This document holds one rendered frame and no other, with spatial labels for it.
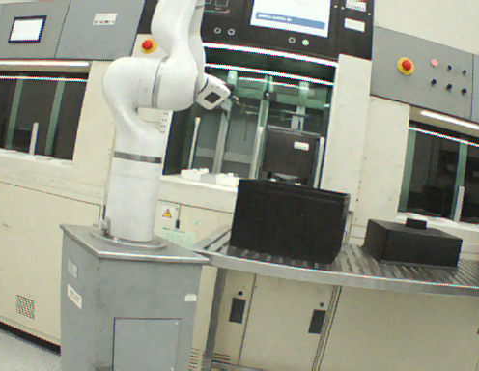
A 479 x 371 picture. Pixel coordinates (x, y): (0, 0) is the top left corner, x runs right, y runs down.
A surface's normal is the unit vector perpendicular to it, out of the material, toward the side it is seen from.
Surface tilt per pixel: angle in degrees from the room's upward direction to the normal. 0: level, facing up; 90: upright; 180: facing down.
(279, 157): 90
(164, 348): 90
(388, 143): 90
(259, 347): 90
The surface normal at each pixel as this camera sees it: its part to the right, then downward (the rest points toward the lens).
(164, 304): 0.60, 0.14
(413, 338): -0.12, 0.04
